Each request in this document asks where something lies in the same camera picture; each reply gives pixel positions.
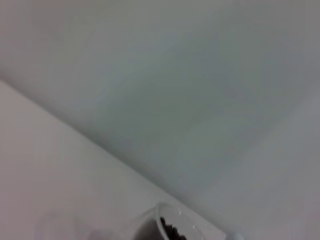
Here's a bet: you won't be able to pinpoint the dark roasted coffee beans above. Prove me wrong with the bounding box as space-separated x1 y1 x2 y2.
159 216 187 240

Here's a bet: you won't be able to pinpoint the dark mug with white inside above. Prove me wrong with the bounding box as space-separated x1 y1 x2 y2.
133 201 227 240

